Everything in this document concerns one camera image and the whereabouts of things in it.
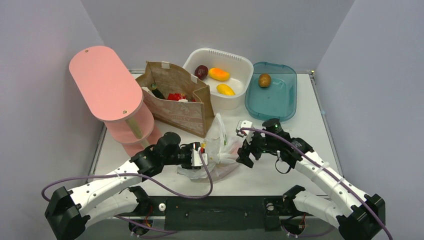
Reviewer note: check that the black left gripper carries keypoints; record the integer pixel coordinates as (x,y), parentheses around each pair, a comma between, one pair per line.
(189,148)

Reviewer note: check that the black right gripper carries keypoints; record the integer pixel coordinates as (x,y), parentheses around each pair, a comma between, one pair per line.
(247,148)

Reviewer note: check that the white plastic grocery bag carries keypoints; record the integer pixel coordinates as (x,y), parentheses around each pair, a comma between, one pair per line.
(221,149)

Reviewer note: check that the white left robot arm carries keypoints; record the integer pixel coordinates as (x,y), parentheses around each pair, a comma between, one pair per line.
(71,211)

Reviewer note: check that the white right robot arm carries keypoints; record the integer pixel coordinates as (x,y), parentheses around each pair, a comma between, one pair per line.
(356,214)

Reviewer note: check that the brown paper grocery bag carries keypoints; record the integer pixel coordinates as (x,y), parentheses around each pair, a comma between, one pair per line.
(193,117)

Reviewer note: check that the teal transparent plastic tub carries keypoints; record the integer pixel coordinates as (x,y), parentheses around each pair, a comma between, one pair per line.
(279,99)

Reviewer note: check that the red package in paper bag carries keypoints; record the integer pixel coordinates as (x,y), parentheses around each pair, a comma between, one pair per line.
(180,97)

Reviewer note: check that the dark green bottle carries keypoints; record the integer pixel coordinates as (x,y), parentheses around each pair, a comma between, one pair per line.
(156,92)

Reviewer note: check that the brown kiwi fruit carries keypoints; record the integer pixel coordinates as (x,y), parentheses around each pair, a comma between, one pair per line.
(264,80)

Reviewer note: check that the white plastic basket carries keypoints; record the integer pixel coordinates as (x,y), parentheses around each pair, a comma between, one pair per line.
(240,69)

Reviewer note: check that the orange yellow mango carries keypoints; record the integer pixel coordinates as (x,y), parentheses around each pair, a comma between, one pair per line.
(219,74)

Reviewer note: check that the dark red plum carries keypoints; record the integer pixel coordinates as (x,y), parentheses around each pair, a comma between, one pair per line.
(201,72)

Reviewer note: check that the pink tiered shelf stand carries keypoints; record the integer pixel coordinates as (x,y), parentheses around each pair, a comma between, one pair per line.
(114,97)

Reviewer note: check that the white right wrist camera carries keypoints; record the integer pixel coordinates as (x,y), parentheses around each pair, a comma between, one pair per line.
(242,128)

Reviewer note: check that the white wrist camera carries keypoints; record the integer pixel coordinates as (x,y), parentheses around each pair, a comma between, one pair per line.
(242,128)
(199,157)

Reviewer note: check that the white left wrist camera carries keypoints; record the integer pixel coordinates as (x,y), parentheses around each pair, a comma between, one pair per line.
(199,157)

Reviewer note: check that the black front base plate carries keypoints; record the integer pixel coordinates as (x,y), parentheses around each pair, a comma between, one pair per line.
(216,213)

